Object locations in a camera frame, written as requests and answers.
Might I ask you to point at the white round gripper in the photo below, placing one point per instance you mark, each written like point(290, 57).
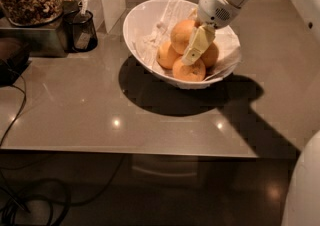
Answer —
point(214, 8)

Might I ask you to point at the orange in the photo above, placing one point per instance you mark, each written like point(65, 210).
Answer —
point(210, 56)
point(166, 55)
point(191, 73)
point(181, 33)

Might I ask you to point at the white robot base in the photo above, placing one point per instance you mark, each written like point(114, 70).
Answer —
point(302, 206)

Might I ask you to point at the white oval bowl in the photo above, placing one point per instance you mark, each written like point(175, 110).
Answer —
point(141, 23)

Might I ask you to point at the white paper napkin liner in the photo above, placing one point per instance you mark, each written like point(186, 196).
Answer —
point(156, 33)

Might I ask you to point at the black mesh cup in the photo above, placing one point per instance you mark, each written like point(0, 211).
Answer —
point(80, 31)

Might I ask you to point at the dark device at left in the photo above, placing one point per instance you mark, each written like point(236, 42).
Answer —
point(14, 56)

